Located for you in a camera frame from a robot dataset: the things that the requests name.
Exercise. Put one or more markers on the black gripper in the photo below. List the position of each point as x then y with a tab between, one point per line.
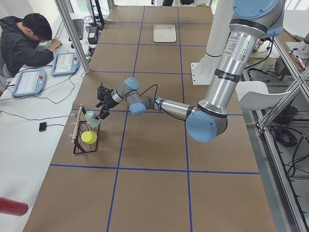
108	101

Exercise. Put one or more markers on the pale green cup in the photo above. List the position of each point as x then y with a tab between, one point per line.
90	117

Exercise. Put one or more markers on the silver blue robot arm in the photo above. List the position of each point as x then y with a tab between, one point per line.
251	20

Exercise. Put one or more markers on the yellow cup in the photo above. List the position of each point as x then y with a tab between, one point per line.
89	137

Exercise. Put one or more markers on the cream rabbit tray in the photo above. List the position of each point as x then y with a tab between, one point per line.
163	33

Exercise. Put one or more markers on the small black puck device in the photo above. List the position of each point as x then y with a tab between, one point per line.
42	126

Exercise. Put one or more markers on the far blue teach pendant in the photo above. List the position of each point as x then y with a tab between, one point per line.
65	63

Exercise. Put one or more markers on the blue teach pendant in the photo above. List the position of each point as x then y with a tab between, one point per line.
29	83
65	63

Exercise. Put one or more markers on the near blue teach pendant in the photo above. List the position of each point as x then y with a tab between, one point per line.
29	83

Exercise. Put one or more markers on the black power box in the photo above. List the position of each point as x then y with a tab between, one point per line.
92	35

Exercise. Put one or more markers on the black keyboard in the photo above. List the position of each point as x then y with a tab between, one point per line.
79	27

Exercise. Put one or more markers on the seated man in black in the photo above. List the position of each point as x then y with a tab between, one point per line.
26	41

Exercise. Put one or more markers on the red thermos bottle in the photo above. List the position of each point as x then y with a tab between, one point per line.
11	207

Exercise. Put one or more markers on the white plastic chair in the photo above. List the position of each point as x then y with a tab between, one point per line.
254	95

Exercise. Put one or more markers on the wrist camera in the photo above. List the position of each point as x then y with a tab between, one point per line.
103	93

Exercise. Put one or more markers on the black wire cup rack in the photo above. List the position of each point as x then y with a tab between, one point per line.
80	147

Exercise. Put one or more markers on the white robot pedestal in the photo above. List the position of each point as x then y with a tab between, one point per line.
203	71

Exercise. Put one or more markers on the aluminium frame post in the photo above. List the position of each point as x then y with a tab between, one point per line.
66	19

